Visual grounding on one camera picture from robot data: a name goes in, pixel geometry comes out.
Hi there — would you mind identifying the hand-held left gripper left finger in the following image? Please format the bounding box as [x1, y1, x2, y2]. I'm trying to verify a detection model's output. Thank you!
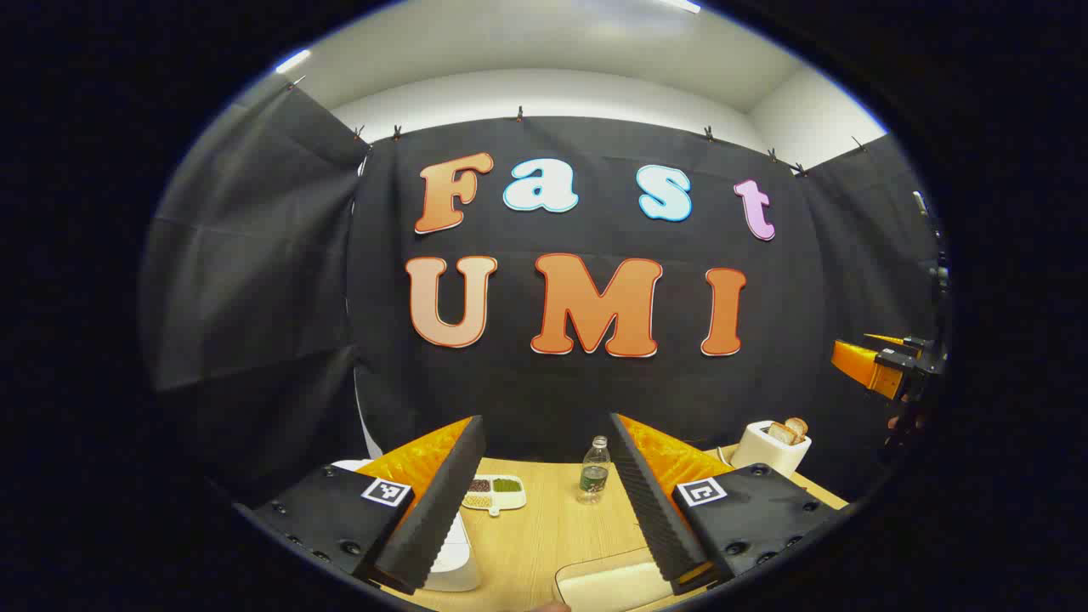
[246, 415, 487, 596]

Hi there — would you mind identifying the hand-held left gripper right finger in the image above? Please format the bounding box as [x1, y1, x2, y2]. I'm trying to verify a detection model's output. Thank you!
[609, 412, 851, 596]

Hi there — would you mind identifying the white rice cooker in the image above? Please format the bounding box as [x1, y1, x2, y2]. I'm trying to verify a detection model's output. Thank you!
[331, 459, 483, 593]

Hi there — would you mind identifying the clear plastic rice box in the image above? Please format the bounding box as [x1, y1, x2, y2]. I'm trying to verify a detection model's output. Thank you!
[554, 548, 681, 612]

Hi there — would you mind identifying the white divided bean dish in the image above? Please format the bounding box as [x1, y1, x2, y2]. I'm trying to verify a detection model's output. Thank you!
[462, 474, 527, 517]

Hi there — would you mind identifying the clear plastic water bottle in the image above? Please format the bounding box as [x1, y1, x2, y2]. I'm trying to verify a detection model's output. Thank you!
[576, 435, 611, 505]

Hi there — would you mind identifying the white toaster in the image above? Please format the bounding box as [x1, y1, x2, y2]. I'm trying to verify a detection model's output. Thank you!
[729, 420, 813, 477]

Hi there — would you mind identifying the black backdrop cloth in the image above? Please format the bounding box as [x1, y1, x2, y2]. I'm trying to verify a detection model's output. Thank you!
[140, 81, 949, 511]

